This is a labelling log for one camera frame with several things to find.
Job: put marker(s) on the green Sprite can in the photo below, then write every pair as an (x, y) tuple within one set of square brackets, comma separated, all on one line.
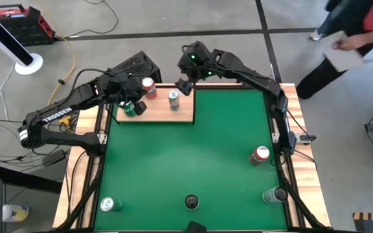
[(129, 110)]

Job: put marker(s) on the white Celsius can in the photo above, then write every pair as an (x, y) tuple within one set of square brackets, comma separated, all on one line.
[(270, 195), (192, 201)]

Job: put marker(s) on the black perforated computer case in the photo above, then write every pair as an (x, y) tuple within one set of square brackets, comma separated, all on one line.
[(141, 64)]

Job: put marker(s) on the white yellow wipes canister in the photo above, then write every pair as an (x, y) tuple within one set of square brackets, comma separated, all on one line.
[(15, 213)]

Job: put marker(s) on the red black tool case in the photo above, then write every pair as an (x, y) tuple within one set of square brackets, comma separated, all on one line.
[(21, 26)]

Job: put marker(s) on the green table mat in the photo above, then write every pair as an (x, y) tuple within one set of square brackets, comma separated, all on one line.
[(186, 161)]

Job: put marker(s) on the yellow plug adapter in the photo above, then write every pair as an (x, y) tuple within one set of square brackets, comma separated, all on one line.
[(65, 120)]

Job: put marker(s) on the grey power adapter box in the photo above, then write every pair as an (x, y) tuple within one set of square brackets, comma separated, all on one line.
[(304, 138)]

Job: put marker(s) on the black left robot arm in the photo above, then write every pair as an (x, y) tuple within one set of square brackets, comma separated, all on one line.
[(60, 113)]

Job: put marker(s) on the person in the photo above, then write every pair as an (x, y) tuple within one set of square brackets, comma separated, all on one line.
[(316, 81)]

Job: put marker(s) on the black orange striped box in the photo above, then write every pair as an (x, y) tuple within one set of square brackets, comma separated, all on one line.
[(372, 223)]

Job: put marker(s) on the white stand with black panel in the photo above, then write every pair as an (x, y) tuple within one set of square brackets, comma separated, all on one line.
[(28, 68)]

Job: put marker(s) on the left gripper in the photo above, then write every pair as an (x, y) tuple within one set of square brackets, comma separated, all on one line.
[(121, 87)]

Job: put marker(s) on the silver metal mounting bracket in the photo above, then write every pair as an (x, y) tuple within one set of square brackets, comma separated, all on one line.
[(102, 138), (275, 132)]

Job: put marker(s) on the wooden tray board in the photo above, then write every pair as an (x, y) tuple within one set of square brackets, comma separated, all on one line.
[(157, 111)]

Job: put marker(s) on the person's hand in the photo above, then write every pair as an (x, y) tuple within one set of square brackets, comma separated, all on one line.
[(351, 42)]

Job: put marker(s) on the blue silver Red Bull can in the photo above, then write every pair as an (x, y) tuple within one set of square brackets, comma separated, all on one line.
[(173, 102)]

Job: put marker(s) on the red Fanta can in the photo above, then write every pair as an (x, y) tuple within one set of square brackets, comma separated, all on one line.
[(257, 157), (150, 90)]

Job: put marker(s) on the teal slim can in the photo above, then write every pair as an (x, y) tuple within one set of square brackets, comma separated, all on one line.
[(110, 204)]

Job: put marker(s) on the black power brick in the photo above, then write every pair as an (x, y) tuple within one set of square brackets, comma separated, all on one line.
[(54, 157)]

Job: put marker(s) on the white paper pad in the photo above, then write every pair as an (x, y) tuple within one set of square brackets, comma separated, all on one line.
[(342, 58)]

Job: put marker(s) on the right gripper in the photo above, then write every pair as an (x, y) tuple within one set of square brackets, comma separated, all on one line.
[(194, 63)]

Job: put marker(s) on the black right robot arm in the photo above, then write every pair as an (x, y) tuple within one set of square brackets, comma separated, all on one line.
[(254, 77)]

